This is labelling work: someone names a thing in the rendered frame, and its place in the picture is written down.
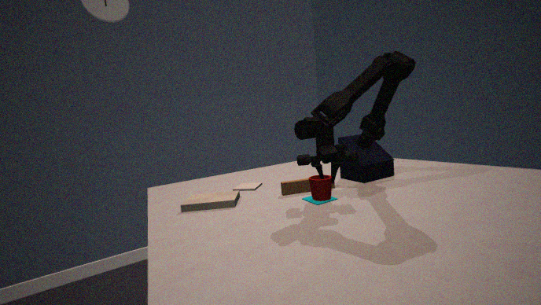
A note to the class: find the red cup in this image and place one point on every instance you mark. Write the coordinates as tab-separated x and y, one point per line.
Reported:
320	188

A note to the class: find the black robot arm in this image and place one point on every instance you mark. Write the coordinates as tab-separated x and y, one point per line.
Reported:
394	67

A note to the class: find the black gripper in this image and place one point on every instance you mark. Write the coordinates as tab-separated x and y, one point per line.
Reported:
306	159

